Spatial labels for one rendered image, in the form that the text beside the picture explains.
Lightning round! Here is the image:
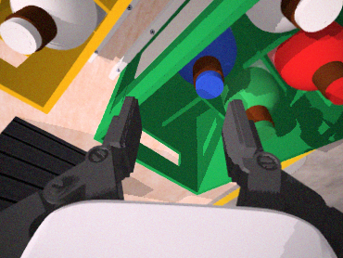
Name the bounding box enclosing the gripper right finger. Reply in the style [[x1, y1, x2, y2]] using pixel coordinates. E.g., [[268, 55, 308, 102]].
[[222, 99, 343, 258]]

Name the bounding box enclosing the green crate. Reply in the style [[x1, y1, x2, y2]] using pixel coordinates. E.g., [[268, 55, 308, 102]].
[[106, 0, 343, 192]]

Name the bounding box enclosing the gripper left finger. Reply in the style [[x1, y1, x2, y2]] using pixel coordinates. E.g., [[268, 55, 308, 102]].
[[0, 97, 142, 258]]

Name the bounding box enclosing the red bottle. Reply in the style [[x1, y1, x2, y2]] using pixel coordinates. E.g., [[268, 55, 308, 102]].
[[267, 21, 343, 105]]

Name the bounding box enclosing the white bottle with brown label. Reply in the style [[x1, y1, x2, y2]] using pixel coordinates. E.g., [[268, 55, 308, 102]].
[[0, 0, 107, 55]]

